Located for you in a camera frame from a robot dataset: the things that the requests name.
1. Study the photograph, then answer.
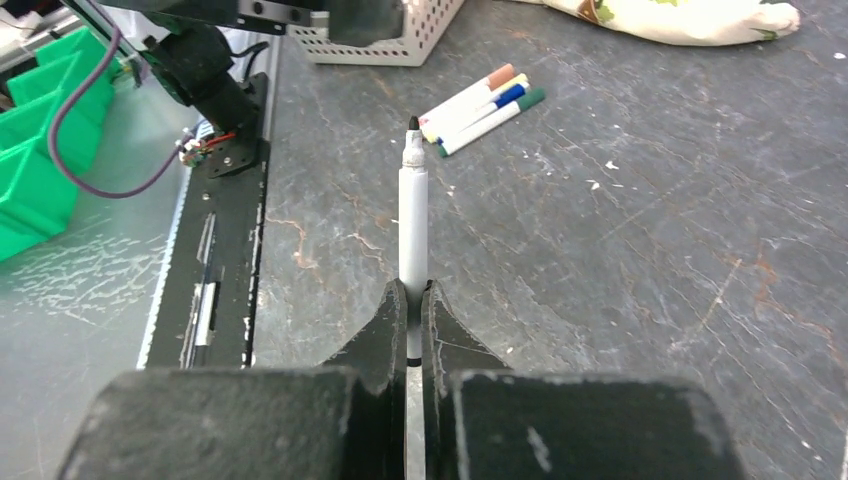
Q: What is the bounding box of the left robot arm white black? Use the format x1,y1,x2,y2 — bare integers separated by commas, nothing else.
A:
101,1,265,142

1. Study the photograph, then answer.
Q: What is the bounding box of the green object beyond table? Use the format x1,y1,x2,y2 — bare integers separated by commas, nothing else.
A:
1,28,121,259

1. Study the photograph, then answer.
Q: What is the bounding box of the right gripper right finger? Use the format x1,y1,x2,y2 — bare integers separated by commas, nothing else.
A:
421,281,746,479

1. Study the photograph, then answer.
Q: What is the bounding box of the white laundry basket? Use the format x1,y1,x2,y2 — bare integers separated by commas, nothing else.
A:
287,0,463,67

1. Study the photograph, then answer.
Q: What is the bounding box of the white pen yellow tip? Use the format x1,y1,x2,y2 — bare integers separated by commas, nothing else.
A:
422,74,529,143

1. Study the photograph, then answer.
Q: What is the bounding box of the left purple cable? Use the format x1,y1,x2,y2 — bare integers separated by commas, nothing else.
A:
47,25,203,200

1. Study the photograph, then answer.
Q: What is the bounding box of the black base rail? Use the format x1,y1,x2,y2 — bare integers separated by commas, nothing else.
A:
137,73,270,369

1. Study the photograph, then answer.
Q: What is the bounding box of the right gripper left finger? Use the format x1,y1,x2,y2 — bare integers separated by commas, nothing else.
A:
58,280,408,479

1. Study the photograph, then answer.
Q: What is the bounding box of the cream patterned cloth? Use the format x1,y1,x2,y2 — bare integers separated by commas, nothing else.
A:
541,0,801,47

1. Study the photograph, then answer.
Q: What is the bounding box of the white pen blue end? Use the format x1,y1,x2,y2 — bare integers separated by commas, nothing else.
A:
432,81,530,145

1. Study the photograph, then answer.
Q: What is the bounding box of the white pen capped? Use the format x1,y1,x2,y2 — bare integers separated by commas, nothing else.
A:
438,88,546,158

